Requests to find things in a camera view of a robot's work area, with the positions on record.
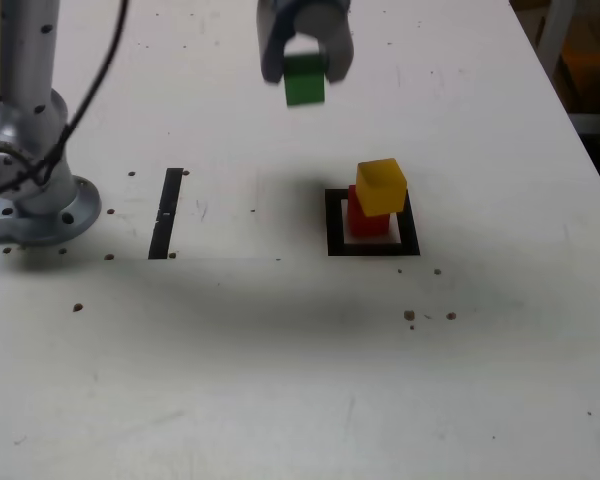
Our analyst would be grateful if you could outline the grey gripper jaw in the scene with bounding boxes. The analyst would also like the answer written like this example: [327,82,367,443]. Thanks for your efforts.
[256,0,302,87]
[292,0,356,84]

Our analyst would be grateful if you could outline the green cube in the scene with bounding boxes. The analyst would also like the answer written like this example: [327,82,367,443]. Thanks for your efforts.
[283,53,327,107]

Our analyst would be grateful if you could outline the yellow cube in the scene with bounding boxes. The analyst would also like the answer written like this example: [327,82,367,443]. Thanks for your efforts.
[355,157,410,217]

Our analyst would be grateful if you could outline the red cube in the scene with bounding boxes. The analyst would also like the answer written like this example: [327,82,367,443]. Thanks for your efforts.
[347,183,391,239]

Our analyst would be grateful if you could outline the black tape square outline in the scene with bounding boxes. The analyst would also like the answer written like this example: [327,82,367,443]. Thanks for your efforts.
[324,188,421,257]

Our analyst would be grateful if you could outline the black tape strip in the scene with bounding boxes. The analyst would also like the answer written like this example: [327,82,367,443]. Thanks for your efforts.
[147,167,185,261]

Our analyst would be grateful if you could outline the yellow-brown cardboard box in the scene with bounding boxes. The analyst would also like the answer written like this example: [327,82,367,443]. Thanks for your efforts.
[559,37,600,114]

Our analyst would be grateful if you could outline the black cable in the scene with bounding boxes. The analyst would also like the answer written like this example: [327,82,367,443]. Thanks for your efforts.
[0,0,131,201]

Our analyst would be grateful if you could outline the white metal frame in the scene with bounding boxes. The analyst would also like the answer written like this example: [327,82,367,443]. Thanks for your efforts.
[535,0,600,135]

